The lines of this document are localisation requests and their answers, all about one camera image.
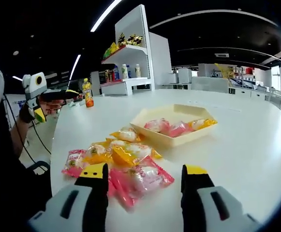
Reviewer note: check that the white square pillar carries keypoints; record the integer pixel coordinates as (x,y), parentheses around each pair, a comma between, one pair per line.
(160,60)

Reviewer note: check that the yellow crane model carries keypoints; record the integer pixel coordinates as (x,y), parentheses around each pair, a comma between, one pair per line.
(225,72)

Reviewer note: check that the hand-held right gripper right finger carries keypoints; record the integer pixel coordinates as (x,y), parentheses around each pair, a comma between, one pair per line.
(203,210)

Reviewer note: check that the shelf of white boxes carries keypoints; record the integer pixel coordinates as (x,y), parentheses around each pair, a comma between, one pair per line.
(245,71)

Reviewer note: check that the white table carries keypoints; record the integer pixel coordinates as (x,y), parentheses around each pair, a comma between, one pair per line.
(227,157)

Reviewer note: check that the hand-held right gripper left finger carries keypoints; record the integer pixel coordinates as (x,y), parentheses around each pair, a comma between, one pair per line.
(65,210)

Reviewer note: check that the small blue drink bottle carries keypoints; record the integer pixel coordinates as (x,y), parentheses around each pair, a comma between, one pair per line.
(128,72)

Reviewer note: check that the white display shelf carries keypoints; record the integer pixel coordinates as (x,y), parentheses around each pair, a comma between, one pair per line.
(130,21)

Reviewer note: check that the white low cabinets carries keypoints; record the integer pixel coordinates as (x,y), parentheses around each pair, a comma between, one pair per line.
(241,91)

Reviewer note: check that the row of snack bags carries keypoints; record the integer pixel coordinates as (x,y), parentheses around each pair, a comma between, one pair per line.
(133,38)

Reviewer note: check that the red drink cans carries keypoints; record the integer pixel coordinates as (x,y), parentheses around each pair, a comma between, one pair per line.
(108,76)

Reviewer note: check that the ceiling air vent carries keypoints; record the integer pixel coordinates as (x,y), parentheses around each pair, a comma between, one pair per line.
(221,55)

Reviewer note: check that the person's left hand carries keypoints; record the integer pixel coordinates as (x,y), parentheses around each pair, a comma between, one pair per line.
(53,106)

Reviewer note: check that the white crumpled wrapper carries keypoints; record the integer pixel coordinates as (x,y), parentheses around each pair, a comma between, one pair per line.
(71,104)

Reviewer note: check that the person's black shirt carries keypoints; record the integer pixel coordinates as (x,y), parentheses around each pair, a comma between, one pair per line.
(4,181)

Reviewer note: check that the white desk dividers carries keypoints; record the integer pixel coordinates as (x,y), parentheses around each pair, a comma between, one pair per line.
(209,84)

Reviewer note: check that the cream hexagonal bowl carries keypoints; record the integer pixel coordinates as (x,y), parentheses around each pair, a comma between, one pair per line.
(183,110)

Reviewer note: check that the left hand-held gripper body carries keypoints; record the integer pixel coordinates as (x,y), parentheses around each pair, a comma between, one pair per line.
(31,84)

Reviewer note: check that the ceiling light strip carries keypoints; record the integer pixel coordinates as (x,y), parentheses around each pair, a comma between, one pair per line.
(104,17)
(75,67)
(17,78)

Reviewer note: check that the white box cabinets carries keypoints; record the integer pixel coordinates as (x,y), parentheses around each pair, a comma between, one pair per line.
(185,75)

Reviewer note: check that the pink marshmallow packet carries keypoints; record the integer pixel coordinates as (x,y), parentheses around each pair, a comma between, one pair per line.
(179,129)
(154,124)

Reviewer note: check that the curved white ceiling band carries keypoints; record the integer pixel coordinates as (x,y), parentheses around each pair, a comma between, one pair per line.
(215,11)

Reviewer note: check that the cream drink bottle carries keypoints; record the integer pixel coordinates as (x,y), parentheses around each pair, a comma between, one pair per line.
(137,71)

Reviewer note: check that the white green drink bottle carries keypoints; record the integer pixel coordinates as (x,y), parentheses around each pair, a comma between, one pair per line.
(124,72)

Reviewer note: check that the orange drink bottle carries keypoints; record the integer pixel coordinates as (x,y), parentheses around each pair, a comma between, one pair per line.
(88,96)

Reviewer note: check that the black curved object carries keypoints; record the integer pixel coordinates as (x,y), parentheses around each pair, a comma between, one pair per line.
(42,164)

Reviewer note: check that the pile of marshmallow packets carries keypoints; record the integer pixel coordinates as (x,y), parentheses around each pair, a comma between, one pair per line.
(130,149)

